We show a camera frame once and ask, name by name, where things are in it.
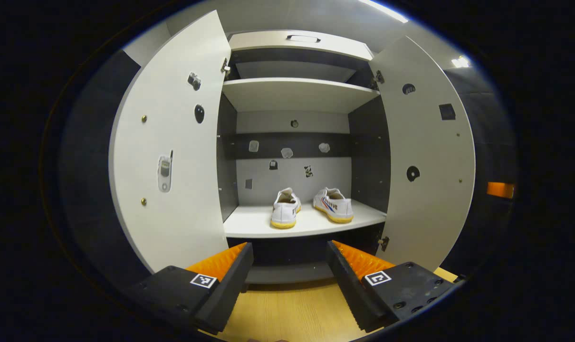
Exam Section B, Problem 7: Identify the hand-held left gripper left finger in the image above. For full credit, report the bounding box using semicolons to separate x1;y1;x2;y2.
126;242;254;335

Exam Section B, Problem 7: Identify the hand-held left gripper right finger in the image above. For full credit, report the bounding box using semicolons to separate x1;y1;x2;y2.
326;240;459;333

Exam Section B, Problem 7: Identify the white shoe cabinet door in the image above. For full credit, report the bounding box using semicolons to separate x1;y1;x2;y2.
368;36;476;272
108;9;232;275

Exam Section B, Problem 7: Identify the white canvas shoe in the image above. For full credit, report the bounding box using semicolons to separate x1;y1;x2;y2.
270;187;302;229
313;187;354;224

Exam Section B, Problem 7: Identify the white cabinet drawer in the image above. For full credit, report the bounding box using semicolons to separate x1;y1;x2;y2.
228;30;374;61

